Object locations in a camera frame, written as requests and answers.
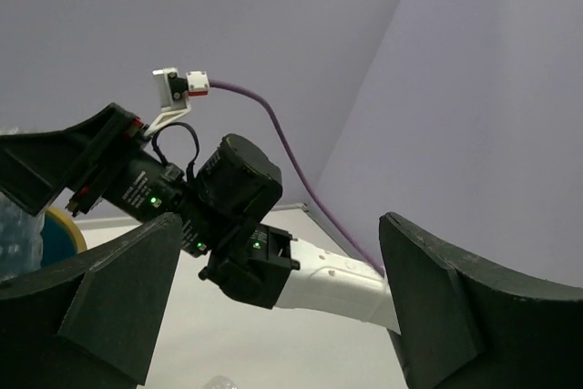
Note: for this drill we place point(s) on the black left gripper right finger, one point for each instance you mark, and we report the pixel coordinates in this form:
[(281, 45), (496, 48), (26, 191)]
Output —
[(468, 322)]

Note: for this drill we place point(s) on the teal bin yellow rim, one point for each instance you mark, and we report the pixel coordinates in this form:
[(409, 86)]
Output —
[(62, 238)]

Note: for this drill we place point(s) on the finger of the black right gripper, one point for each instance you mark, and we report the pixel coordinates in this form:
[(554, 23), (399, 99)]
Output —
[(85, 158)]

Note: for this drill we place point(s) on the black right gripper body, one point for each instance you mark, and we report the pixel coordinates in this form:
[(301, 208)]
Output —
[(134, 175)]

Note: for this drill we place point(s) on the long clear ribbed bottle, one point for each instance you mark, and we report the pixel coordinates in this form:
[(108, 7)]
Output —
[(22, 244)]

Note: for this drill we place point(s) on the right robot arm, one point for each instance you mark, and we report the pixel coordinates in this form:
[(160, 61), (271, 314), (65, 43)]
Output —
[(263, 266)]

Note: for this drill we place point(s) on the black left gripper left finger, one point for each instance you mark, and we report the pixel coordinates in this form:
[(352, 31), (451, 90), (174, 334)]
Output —
[(92, 320)]

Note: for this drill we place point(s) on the clear wide-mouth plastic jar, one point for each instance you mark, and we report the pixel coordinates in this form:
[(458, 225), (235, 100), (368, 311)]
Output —
[(223, 373)]

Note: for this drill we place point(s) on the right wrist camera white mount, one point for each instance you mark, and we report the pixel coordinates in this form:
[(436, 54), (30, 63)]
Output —
[(175, 93)]

